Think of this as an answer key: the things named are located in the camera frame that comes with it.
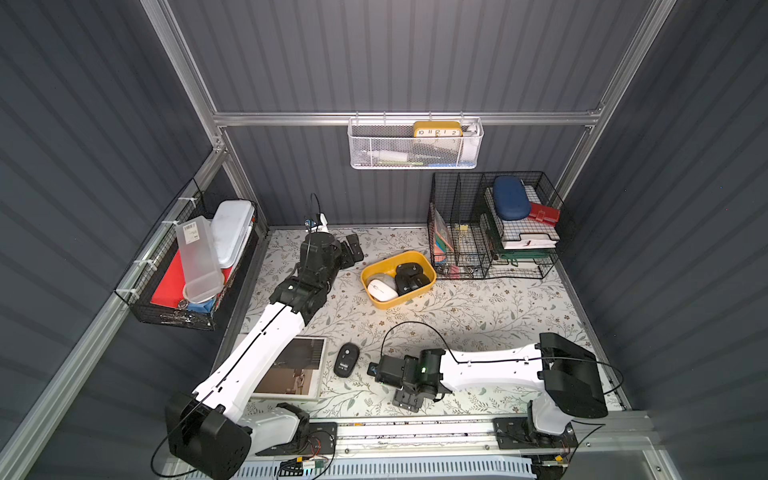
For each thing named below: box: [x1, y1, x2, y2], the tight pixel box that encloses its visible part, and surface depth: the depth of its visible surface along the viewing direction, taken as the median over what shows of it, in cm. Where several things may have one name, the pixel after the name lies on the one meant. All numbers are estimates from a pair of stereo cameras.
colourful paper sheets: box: [433, 209, 461, 279], surface depth 107 cm
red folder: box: [150, 249, 232, 308], surface depth 68 cm
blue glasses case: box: [493, 175, 531, 221], surface depth 99 cm
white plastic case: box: [211, 200, 255, 268], surface depth 77 cm
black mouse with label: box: [333, 342, 360, 378], surface depth 86 cm
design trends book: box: [252, 335, 327, 401], surface depth 82 cm
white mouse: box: [367, 279, 399, 302], surface depth 98 cm
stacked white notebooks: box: [485, 184, 560, 250], surface depth 95 cm
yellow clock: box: [413, 121, 463, 138], surface depth 90 cm
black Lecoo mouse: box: [395, 273, 415, 296], surface depth 101 cm
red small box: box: [528, 202, 561, 227], surface depth 95 cm
